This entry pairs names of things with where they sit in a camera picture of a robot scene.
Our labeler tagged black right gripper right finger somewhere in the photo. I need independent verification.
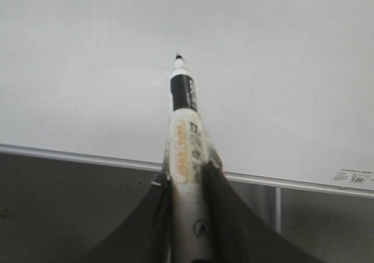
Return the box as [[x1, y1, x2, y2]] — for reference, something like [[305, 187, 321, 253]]
[[202, 162, 320, 262]]

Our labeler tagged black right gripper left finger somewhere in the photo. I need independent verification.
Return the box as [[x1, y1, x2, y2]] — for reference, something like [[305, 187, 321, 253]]
[[79, 173, 171, 262]]

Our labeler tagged white black whiteboard marker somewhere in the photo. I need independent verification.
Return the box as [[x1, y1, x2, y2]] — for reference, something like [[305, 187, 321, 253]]
[[165, 54, 216, 262]]

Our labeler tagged white barcode label sticker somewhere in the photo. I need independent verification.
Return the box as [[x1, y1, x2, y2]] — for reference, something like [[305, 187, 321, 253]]
[[333, 169, 373, 184]]

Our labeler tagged white whiteboard with aluminium frame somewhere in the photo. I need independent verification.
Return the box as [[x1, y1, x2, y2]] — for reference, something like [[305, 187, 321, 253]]
[[0, 0, 374, 199]]

